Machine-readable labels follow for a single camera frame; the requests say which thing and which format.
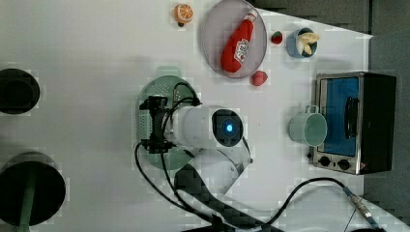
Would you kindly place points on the peeled banana toy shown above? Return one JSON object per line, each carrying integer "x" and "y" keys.
{"x": 304, "y": 42}

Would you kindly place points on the orange slice toy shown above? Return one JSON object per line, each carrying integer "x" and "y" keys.
{"x": 183, "y": 13}

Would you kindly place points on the mint green plastic strainer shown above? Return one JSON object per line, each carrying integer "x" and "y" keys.
{"x": 168, "y": 83}

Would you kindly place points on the lower black round base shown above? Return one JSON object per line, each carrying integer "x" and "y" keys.
{"x": 32, "y": 190}

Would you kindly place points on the upper black round base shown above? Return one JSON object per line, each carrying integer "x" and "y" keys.
{"x": 19, "y": 91}

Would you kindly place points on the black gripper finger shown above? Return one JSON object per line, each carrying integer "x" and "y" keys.
{"x": 154, "y": 103}
{"x": 153, "y": 146}

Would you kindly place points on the black silver toaster oven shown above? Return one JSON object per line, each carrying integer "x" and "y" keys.
{"x": 359, "y": 108}

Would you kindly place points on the red plush ketchup bottle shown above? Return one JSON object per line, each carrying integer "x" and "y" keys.
{"x": 235, "y": 51}

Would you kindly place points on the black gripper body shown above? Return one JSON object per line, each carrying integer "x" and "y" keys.
{"x": 157, "y": 114}

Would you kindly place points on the large red strawberry toy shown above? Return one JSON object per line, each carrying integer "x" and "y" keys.
{"x": 259, "y": 78}

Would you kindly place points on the black round base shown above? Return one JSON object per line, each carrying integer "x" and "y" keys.
{"x": 32, "y": 190}
{"x": 19, "y": 91}

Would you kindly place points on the grey round plate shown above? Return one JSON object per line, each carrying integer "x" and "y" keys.
{"x": 220, "y": 23}

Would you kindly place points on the blue bowl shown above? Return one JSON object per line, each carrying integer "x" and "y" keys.
{"x": 295, "y": 48}

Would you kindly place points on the small red strawberry toy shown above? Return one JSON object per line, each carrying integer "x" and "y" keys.
{"x": 277, "y": 37}

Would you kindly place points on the mint green plastic cup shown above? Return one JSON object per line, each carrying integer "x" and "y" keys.
{"x": 309, "y": 127}

